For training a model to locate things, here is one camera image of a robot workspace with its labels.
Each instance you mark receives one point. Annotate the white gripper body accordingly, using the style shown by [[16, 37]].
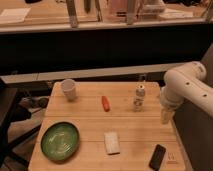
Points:
[[169, 99]]

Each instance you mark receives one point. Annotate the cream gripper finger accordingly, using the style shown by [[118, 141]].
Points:
[[166, 115]]

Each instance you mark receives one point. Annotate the small white bottle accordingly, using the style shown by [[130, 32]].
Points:
[[139, 97]]

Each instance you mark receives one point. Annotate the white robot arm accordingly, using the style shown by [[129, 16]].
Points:
[[185, 82]]

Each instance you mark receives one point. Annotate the black smartphone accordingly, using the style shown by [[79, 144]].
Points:
[[157, 157]]

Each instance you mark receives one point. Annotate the white rectangular sponge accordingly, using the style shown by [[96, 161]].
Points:
[[111, 143]]

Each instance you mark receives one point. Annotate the white paper cup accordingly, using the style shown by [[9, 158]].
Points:
[[69, 89]]

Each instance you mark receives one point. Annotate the green round plate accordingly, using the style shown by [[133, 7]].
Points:
[[60, 141]]

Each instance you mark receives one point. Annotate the dark office chair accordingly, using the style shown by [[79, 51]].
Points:
[[14, 107]]

